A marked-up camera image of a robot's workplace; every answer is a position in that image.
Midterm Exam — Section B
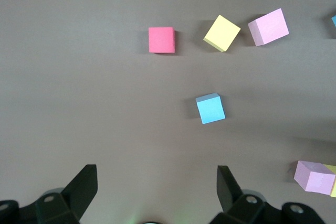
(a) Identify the brown table mat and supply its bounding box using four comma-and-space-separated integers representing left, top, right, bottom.
0, 0, 336, 224

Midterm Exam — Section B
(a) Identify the red foam cube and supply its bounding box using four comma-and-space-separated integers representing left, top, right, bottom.
148, 26, 176, 54

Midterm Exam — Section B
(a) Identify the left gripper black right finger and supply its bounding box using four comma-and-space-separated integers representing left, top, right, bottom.
211, 165, 326, 224

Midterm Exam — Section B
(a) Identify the pink foam cube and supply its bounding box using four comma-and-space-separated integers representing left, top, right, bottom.
293, 160, 336, 196
247, 8, 290, 47

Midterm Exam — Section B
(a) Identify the yellow foam cube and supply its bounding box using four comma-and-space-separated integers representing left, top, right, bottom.
203, 14, 242, 52
322, 164, 336, 198

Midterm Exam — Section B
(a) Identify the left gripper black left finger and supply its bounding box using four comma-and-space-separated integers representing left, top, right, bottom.
0, 165, 98, 224

